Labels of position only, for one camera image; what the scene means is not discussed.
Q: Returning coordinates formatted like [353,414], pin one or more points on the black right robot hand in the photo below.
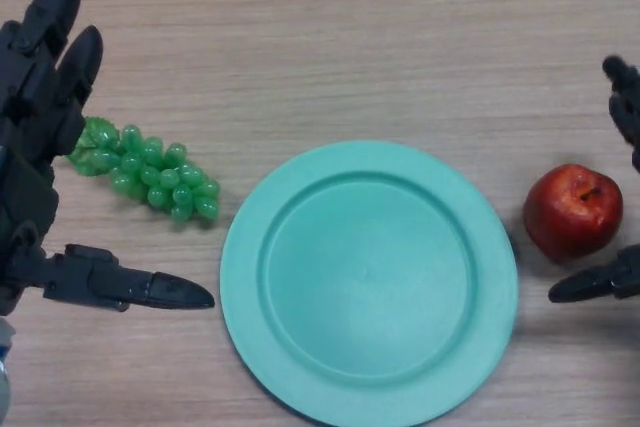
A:
[627,107]

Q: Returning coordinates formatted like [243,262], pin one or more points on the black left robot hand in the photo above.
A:
[35,112]

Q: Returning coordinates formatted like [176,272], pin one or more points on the red apple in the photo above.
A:
[570,217]

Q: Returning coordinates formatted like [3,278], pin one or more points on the green round plate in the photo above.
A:
[370,297]

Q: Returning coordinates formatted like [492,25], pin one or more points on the green plastic grape bunch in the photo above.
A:
[160,182]

